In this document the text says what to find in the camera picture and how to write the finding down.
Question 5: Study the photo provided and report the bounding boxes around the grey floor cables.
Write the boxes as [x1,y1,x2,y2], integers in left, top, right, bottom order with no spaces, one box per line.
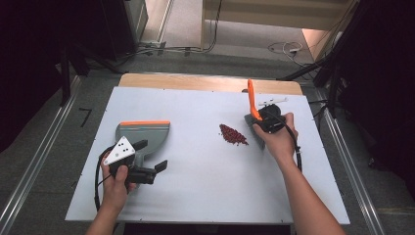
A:
[119,44,204,61]

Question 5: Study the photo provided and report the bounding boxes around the aluminium floor rail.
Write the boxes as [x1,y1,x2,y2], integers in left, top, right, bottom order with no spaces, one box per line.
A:
[313,87,388,235]
[0,75,82,235]

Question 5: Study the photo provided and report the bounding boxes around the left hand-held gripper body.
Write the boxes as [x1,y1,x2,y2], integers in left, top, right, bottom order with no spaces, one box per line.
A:
[103,135,159,186]

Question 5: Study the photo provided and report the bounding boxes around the white floor cable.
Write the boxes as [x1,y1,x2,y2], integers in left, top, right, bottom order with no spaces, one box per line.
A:
[267,40,305,61]

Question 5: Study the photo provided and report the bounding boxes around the pile of red beans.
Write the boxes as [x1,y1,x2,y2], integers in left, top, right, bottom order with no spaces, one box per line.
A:
[218,123,250,147]

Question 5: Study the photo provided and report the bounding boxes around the grey cabinet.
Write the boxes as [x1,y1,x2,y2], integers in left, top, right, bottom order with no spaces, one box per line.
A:
[122,0,150,45]

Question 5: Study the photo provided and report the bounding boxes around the white table board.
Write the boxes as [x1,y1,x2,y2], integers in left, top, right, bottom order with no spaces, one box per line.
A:
[64,85,351,226]

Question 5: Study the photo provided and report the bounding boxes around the dark curtain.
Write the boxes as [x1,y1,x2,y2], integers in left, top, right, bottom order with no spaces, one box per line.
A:
[0,0,135,155]
[326,0,415,192]

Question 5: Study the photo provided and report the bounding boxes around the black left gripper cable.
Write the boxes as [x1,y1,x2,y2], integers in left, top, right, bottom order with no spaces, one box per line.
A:
[94,145,115,212]

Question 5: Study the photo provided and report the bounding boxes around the orange brush with grey bristles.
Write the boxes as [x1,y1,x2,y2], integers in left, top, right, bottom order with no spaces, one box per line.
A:
[244,78,268,151]

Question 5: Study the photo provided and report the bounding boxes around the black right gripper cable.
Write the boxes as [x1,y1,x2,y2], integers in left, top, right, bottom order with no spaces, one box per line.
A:
[260,110,303,173]

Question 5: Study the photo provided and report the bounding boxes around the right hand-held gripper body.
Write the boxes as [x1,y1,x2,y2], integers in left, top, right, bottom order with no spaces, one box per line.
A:
[257,96,290,135]

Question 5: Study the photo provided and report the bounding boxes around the grey dustpan with orange edge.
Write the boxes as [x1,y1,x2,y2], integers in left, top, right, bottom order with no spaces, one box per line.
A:
[115,119,171,189]

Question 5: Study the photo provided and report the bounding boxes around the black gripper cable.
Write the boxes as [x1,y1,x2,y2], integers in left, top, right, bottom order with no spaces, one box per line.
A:
[94,145,115,212]
[260,110,303,173]

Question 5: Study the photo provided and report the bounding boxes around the wooden table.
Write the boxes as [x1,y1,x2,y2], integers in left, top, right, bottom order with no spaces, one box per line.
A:
[117,72,303,96]

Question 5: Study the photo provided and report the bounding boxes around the grey power strip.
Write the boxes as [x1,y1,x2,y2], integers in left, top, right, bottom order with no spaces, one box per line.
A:
[139,39,167,51]

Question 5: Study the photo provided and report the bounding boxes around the black hanging cable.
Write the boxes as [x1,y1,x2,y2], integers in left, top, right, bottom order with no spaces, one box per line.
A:
[200,0,224,54]

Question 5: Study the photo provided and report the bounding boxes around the beige wooden furniture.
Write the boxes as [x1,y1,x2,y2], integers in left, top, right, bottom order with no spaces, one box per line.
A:
[200,0,360,62]

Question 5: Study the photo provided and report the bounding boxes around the black metal stand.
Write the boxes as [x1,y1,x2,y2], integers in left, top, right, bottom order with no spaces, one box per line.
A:
[276,48,345,119]
[58,41,125,108]

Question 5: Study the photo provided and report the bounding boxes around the person's right hand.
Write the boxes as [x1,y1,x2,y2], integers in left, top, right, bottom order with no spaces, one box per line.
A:
[252,112,300,163]

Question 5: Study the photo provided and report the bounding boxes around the person's left hand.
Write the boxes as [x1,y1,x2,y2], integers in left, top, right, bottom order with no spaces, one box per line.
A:
[99,154,138,211]

